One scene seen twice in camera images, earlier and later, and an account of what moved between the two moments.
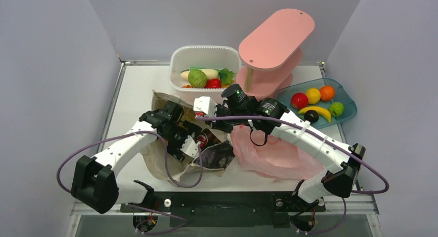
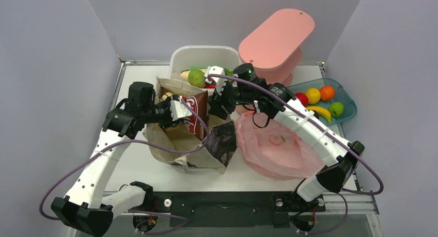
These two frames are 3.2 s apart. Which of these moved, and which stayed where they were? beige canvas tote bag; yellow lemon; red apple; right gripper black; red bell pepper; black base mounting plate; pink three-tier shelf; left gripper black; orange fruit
Moved: left gripper black; right gripper black; beige canvas tote bag
Stayed: orange fruit; pink three-tier shelf; red apple; red bell pepper; black base mounting plate; yellow lemon
